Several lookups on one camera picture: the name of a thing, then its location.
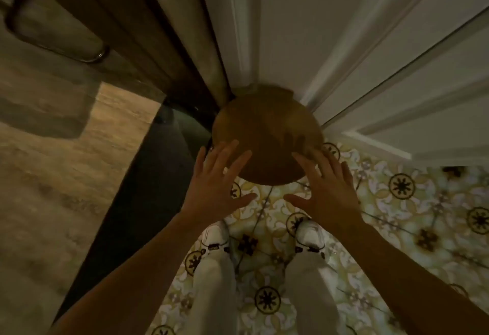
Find person's right hand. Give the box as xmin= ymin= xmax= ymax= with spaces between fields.
xmin=283 ymin=148 xmax=363 ymax=232

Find person's left hand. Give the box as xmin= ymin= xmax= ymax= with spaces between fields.
xmin=182 ymin=140 xmax=257 ymax=225

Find person's right forearm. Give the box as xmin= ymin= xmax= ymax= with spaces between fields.
xmin=338 ymin=218 xmax=489 ymax=335

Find person's left forearm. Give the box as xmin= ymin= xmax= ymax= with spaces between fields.
xmin=49 ymin=210 xmax=209 ymax=335

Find person's white right shoe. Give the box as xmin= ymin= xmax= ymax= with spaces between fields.
xmin=293 ymin=219 xmax=328 ymax=260

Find person's white shoe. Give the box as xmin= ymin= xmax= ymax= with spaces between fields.
xmin=293 ymin=219 xmax=328 ymax=260
xmin=200 ymin=221 xmax=232 ymax=260

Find person's white left shoe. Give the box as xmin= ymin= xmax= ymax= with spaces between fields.
xmin=200 ymin=221 xmax=232 ymax=260

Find person's white trousers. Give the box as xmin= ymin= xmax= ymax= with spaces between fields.
xmin=183 ymin=249 xmax=346 ymax=335

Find white panelled door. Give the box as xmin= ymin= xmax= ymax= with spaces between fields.
xmin=313 ymin=6 xmax=489 ymax=168
xmin=194 ymin=0 xmax=457 ymax=111

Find brown wooden door frame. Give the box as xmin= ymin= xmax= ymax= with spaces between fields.
xmin=15 ymin=0 xmax=232 ymax=108

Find black metal cabinet handle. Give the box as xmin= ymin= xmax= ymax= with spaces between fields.
xmin=5 ymin=0 xmax=110 ymax=65

